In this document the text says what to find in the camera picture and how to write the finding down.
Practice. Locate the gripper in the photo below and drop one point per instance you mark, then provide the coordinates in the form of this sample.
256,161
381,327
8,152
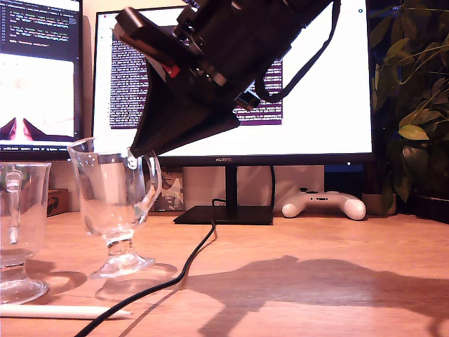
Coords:
238,38

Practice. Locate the small clear glass cup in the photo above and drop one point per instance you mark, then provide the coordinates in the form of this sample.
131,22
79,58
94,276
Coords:
21,288
105,210

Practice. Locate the white pen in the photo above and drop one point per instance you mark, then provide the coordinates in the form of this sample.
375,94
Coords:
52,311

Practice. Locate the grey patterned packet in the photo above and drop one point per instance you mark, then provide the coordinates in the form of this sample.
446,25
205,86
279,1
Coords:
173,191

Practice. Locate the black Huawei monitor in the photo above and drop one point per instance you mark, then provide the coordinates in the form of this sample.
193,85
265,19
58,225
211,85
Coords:
315,123

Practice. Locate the brown cardboard box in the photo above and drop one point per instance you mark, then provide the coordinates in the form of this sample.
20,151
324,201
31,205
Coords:
58,203

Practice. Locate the black ASUS monitor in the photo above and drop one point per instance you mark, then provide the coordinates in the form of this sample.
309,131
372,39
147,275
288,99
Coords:
42,35

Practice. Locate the dark blue box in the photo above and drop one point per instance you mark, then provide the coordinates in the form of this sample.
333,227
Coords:
343,179

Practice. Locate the white game controller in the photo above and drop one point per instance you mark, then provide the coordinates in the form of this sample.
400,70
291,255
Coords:
350,207

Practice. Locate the pale plant pot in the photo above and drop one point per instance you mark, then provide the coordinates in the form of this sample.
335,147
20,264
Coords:
373,203

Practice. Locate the green leafy plant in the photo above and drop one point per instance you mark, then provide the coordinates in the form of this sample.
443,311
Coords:
414,131

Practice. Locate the dark low planter box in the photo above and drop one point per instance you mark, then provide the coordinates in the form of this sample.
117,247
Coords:
428,210

